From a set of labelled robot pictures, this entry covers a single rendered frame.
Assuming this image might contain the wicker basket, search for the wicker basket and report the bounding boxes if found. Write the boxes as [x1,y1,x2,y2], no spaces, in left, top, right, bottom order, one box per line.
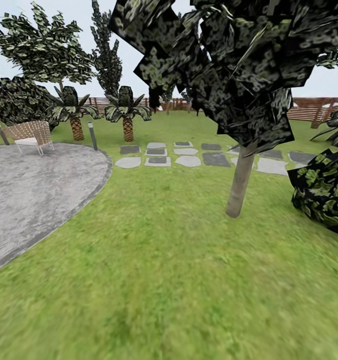
[311,120,322,129]

